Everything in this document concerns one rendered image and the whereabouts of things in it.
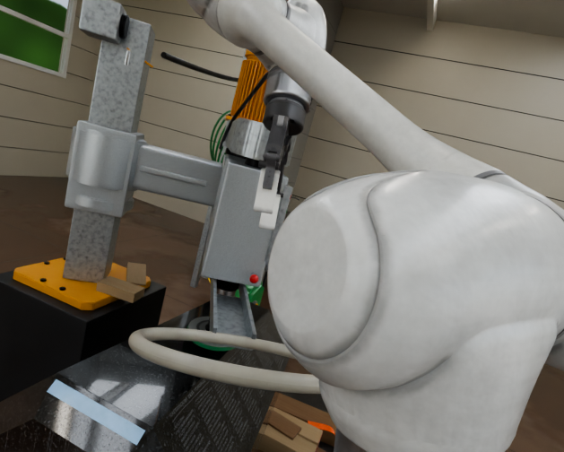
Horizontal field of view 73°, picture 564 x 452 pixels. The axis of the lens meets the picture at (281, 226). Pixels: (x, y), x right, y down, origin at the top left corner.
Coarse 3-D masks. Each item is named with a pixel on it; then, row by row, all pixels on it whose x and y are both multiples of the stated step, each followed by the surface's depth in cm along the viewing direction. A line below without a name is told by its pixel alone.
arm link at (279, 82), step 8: (272, 72) 68; (280, 72) 67; (272, 80) 68; (280, 80) 66; (288, 80) 66; (272, 88) 67; (280, 88) 66; (288, 88) 66; (296, 88) 66; (264, 96) 69; (272, 96) 67; (280, 96) 67; (288, 96) 67; (296, 96) 66; (304, 96) 67; (304, 104) 68
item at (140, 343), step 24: (144, 336) 79; (168, 336) 92; (192, 336) 99; (216, 336) 103; (240, 336) 106; (168, 360) 62; (192, 360) 61; (240, 384) 60; (264, 384) 60; (288, 384) 61; (312, 384) 63
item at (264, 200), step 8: (264, 168) 60; (264, 176) 60; (256, 192) 59; (264, 192) 59; (272, 192) 59; (256, 200) 59; (264, 200) 59; (272, 200) 59; (256, 208) 59; (264, 208) 59; (272, 208) 59
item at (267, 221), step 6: (276, 198) 73; (276, 204) 73; (276, 210) 73; (264, 216) 73; (270, 216) 73; (276, 216) 73; (264, 222) 72; (270, 222) 72; (264, 228) 72; (270, 228) 72
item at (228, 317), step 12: (216, 288) 131; (240, 288) 145; (216, 300) 121; (228, 300) 135; (240, 300) 138; (216, 312) 112; (228, 312) 125; (240, 312) 128; (216, 324) 105; (228, 324) 117; (240, 324) 119; (252, 324) 111; (252, 336) 105; (240, 348) 105
